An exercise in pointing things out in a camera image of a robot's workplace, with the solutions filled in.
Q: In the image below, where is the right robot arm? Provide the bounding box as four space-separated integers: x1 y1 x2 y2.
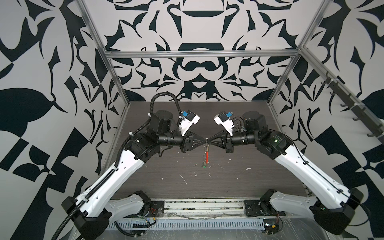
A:
208 111 364 235

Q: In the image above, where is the black corrugated cable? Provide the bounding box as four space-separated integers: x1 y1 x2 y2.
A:
149 91 184 121

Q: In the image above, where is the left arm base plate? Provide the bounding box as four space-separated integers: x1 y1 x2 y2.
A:
141 201 165 218

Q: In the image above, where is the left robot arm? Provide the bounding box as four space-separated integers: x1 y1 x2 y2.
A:
52 111 205 240

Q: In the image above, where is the wall hook rack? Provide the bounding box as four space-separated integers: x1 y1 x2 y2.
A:
320 72 384 145

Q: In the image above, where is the slotted cable duct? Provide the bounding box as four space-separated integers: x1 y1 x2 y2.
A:
118 219 265 231

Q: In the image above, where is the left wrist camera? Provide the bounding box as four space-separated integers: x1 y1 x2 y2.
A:
178 110 200 136

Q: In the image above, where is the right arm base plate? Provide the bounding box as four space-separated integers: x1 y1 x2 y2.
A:
244 200 270 218

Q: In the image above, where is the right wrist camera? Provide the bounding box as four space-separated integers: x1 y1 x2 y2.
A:
214 112 235 137

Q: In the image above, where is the small circuit board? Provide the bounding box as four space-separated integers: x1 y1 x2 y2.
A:
263 218 284 235

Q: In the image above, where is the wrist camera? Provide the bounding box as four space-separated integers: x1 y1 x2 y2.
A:
214 112 235 137
178 110 200 136

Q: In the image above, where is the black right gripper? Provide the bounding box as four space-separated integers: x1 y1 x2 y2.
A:
208 127 260 153

